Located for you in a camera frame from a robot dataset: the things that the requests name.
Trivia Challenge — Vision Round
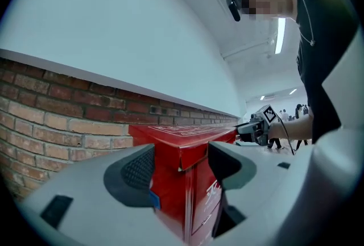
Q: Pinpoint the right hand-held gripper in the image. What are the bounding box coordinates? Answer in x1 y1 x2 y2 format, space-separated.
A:
235 104 278 147

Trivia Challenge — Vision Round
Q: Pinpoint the person's black shirt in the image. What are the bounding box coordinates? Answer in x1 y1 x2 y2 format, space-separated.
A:
295 0 359 145

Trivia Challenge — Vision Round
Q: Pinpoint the long ceiling light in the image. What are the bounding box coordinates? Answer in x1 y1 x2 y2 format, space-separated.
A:
274 17 286 55

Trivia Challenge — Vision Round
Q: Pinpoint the blue tape strip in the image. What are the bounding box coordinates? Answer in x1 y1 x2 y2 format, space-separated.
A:
149 191 161 210

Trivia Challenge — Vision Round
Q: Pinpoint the thin neck cord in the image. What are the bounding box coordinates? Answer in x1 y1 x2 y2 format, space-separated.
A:
296 0 317 47

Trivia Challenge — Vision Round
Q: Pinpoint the red fire extinguisher box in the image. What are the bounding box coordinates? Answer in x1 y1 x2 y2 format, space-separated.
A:
148 153 229 246

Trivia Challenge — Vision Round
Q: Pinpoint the black head-worn camera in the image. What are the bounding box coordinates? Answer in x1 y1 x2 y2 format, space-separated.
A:
225 0 242 22

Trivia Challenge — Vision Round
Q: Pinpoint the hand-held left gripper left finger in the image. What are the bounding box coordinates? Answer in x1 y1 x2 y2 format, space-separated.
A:
16 143 183 246

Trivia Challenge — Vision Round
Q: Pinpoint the person's right forearm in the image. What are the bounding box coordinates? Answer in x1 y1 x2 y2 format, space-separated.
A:
268 114 314 141

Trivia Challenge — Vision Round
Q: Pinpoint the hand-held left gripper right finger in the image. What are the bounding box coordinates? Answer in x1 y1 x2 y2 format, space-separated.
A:
208 141 322 246

